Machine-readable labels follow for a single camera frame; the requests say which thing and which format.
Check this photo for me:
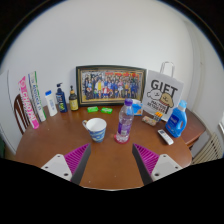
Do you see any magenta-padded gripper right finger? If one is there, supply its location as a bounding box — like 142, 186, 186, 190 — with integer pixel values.
131, 143, 184, 186

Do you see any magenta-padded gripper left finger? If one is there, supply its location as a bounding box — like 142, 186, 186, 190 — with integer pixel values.
40, 143, 92, 186

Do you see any clear purple-capped water bottle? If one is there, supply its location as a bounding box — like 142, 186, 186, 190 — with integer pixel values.
115, 98, 135, 144

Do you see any white remote control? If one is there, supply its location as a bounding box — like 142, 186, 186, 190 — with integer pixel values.
157, 128, 175, 146

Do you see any blue patterned white mug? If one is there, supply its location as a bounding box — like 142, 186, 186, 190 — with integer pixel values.
81, 117, 108, 144

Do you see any small patterned box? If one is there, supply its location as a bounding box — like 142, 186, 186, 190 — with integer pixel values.
141, 115, 158, 127

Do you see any colourful puzzle cube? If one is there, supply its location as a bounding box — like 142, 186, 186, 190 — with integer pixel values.
152, 111, 164, 123

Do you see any blue detergent bottle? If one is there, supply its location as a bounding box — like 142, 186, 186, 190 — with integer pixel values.
165, 99, 188, 139

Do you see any blue tissue pack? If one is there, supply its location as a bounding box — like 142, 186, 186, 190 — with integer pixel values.
131, 98, 144, 117

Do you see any amber pump bottle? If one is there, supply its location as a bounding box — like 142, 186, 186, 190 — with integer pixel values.
68, 85, 80, 112

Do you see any white lotion bottle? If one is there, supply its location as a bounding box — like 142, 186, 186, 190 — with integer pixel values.
44, 89, 59, 117

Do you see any dark blue pump bottle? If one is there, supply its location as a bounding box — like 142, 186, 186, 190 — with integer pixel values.
55, 82, 69, 114

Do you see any white radiator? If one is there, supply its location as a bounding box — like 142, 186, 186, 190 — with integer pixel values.
191, 133, 224, 165

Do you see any white paper gift bag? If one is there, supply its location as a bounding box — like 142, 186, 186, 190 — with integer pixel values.
142, 61, 185, 114

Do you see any brown wooden chair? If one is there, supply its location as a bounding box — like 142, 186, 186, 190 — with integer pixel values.
13, 93, 32, 136

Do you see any tall pink box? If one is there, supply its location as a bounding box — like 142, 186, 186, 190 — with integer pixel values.
17, 75, 40, 130

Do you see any tall white green box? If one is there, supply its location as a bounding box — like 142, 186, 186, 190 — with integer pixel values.
27, 70, 47, 123

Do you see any framed group photo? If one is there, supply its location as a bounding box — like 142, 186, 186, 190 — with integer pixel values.
75, 64, 148, 108

